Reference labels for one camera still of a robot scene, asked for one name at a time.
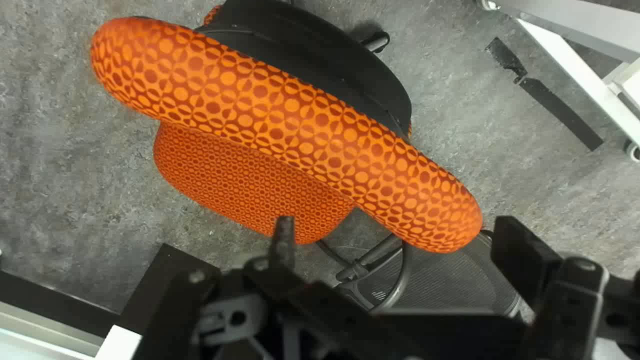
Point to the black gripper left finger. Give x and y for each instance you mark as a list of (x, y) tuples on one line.
[(221, 312)]

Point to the white table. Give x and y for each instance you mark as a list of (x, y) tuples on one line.
[(573, 67)]

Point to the orange fabric office chair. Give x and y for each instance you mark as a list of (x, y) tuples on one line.
[(267, 112)]

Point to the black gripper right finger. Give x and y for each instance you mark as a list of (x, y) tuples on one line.
[(573, 306)]

